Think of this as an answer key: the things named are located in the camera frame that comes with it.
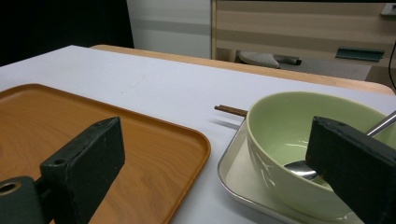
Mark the dark brown wooden chopstick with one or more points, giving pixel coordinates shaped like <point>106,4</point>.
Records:
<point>232,112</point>
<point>230,108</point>

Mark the light wooden cabinet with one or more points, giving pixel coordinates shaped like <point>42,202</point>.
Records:
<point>295,28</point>

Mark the light green ceramic bowl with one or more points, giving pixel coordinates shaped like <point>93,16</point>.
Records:
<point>280,124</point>

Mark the white rectangular tray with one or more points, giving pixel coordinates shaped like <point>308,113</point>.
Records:
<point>239,183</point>

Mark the orange wood-grain tray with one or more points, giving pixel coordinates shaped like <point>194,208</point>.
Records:
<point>155,155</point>

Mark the metal spoon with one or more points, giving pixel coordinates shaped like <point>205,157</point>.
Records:
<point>299,169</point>

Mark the grey chair base foot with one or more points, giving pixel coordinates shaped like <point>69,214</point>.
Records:
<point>258,58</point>

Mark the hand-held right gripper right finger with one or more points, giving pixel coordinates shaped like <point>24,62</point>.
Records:
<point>351,165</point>

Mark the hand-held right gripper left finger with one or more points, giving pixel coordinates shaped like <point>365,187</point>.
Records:
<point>87,158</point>

